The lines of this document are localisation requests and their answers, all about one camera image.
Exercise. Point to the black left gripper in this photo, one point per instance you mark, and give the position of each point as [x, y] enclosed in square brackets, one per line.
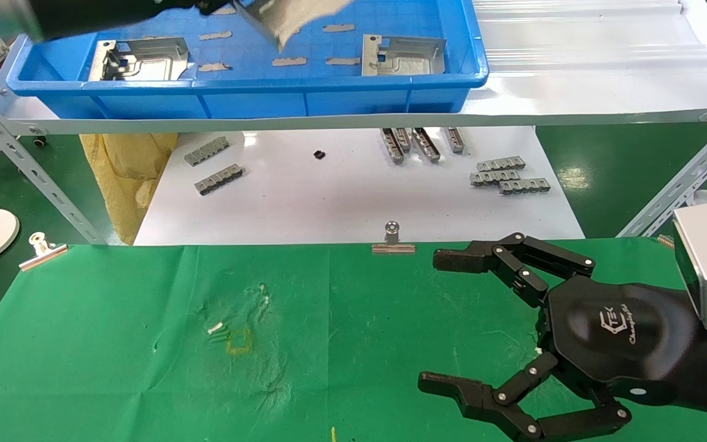
[108, 13]

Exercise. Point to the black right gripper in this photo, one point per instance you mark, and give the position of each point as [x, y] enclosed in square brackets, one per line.
[617, 331]

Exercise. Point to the stamped sheet metal part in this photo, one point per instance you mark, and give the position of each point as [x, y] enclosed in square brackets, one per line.
[402, 58]
[286, 15]
[145, 61]

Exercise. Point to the blue plastic tray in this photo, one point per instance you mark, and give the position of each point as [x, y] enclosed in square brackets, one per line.
[249, 98]

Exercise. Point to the green table cloth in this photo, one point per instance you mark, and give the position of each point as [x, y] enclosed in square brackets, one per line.
[359, 344]

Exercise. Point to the yellow fabric bag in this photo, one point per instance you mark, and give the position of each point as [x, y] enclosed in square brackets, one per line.
[129, 178]

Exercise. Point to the white metal shelf rack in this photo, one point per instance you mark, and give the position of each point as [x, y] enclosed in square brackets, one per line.
[544, 101]

